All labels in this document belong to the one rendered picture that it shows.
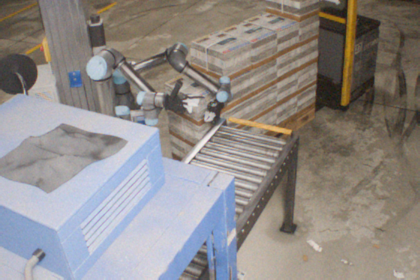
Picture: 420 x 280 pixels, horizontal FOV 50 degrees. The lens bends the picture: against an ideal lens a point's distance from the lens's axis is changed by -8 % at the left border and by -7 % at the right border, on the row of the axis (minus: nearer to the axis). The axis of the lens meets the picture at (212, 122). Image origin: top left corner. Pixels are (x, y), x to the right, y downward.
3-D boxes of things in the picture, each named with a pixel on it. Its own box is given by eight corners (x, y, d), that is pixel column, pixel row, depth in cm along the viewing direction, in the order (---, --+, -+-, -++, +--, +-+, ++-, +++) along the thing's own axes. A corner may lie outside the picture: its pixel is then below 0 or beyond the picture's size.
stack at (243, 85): (172, 170, 402) (162, 82, 358) (265, 115, 468) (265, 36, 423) (204, 191, 378) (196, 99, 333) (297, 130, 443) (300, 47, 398)
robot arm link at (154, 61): (112, 73, 335) (181, 46, 318) (118, 63, 348) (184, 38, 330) (120, 86, 341) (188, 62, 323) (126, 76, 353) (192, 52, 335)
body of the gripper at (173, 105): (189, 108, 259) (168, 106, 262) (188, 93, 255) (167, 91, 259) (184, 114, 252) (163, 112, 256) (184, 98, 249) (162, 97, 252)
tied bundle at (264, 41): (218, 57, 390) (217, 31, 378) (244, 46, 407) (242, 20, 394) (253, 70, 366) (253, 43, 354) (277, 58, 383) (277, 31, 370)
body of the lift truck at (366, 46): (295, 85, 515) (297, 16, 472) (324, 69, 546) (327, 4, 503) (349, 108, 471) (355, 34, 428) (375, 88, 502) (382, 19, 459)
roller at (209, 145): (205, 149, 299) (208, 141, 299) (277, 167, 280) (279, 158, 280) (202, 149, 294) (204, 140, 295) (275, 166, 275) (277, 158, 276)
